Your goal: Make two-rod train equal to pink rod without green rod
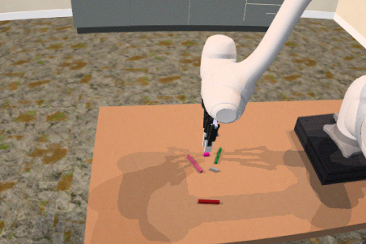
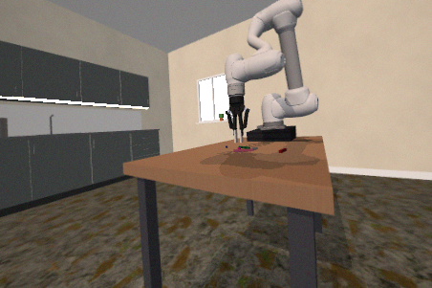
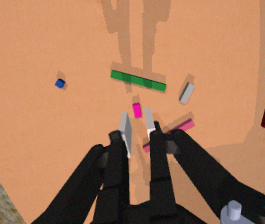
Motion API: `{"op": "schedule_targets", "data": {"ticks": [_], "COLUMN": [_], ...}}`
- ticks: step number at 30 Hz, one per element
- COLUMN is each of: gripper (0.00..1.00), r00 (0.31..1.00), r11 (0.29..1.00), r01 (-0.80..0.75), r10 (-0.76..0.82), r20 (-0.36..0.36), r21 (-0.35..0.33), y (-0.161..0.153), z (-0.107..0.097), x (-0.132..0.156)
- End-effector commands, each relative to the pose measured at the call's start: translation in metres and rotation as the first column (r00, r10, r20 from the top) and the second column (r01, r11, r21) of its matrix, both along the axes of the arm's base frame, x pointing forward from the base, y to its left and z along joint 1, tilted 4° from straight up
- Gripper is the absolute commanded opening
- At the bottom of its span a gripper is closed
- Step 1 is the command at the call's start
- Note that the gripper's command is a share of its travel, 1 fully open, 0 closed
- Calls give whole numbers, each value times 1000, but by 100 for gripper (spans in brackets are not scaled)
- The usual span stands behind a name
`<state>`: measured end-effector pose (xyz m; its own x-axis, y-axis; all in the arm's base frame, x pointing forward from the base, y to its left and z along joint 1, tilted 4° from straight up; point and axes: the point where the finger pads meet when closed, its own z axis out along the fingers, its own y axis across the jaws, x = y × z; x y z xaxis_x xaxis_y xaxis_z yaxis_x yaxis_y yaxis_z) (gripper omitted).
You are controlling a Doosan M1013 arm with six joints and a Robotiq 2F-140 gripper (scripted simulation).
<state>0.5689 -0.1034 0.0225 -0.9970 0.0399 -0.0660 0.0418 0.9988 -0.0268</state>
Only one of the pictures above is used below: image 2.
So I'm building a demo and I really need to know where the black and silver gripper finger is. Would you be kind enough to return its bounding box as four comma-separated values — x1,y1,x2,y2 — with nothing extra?
237,107,250,143
225,108,238,143

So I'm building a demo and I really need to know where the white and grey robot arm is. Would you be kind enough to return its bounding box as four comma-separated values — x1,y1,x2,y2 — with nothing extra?
225,0,318,130

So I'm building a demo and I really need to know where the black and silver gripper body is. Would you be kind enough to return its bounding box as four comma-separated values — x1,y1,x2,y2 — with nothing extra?
229,96,245,115

